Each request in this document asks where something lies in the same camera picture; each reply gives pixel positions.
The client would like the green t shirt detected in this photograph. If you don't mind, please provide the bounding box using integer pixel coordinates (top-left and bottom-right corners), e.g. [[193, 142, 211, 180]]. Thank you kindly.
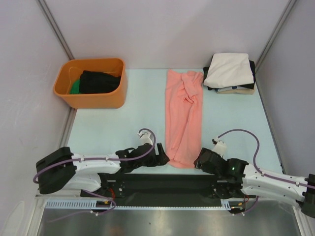
[[69, 79, 80, 94]]

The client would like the black t shirt in bin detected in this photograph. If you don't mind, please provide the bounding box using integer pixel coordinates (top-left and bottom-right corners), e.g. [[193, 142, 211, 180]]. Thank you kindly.
[[79, 70, 121, 94]]

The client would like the white folded t shirt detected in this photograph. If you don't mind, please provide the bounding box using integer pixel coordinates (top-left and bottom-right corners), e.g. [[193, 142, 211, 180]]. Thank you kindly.
[[204, 52, 254, 88]]

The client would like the pink t shirt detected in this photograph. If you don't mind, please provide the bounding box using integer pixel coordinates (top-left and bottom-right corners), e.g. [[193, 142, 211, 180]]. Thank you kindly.
[[165, 70, 203, 169]]

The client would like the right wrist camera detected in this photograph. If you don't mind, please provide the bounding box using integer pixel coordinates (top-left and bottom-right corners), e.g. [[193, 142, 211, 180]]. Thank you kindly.
[[212, 138, 227, 157]]

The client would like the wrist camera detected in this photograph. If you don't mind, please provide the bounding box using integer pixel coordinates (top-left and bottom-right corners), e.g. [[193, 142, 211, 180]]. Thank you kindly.
[[212, 138, 227, 157], [138, 130, 153, 145]]

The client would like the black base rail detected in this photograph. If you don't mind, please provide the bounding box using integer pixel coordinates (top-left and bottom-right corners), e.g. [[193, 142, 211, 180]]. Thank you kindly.
[[95, 174, 249, 207]]

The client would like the patterned folded t shirt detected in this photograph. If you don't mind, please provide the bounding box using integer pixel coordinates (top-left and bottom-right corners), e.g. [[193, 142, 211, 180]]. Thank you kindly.
[[215, 86, 243, 93]]

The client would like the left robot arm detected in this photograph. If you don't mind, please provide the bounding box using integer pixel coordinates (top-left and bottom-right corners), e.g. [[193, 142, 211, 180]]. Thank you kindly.
[[33, 143, 169, 197]]

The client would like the beige folded t shirt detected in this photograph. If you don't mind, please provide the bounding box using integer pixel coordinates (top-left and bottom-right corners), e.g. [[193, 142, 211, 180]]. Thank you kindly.
[[218, 87, 255, 95]]

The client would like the orange plastic bin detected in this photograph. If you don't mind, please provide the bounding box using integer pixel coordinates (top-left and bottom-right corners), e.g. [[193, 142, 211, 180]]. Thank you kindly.
[[53, 58, 128, 109]]

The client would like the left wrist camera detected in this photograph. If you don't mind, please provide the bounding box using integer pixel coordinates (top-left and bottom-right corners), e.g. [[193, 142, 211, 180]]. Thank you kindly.
[[138, 130, 153, 145]]

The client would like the white slotted cable duct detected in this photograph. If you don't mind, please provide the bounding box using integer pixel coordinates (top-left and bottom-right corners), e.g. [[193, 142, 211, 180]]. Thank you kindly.
[[45, 198, 259, 210]]

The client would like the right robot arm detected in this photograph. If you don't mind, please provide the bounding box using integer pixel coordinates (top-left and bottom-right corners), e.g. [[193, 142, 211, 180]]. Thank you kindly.
[[194, 148, 315, 218]]

